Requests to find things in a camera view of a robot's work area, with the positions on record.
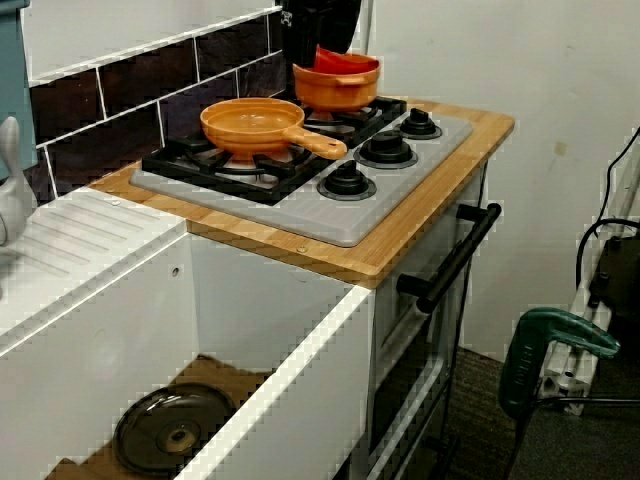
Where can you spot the black box device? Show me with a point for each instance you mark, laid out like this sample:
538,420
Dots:
620,285

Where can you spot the grey oven door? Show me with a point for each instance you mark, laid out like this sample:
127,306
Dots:
400,320

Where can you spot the brown cardboard sheet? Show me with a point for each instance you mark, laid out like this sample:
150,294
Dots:
210,375

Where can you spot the black burner grate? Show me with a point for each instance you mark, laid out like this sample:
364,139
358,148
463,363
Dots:
390,107
272,192

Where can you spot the red toy chili pepper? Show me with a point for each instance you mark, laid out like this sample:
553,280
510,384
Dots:
340,62

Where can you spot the brown transparent pan lid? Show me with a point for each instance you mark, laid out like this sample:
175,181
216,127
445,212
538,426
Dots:
160,430

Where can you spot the grey toy stove plate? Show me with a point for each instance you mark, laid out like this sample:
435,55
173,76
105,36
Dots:
320,220

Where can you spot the orange toy pot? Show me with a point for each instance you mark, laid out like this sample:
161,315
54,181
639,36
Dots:
335,92

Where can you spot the green power drill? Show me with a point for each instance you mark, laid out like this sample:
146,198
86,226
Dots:
525,360

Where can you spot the dark tile backsplash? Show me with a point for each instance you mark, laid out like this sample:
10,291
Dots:
130,90

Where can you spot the white toy sink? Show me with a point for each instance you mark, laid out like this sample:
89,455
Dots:
100,310

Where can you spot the grey toy faucet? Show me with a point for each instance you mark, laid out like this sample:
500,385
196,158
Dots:
15,200

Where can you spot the orange toy frying pan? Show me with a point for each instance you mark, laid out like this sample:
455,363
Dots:
250,132

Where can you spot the black stove knob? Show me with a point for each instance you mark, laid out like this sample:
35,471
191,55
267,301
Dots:
417,125
386,147
346,182

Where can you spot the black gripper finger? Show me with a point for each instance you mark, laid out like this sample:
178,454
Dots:
337,25
300,35

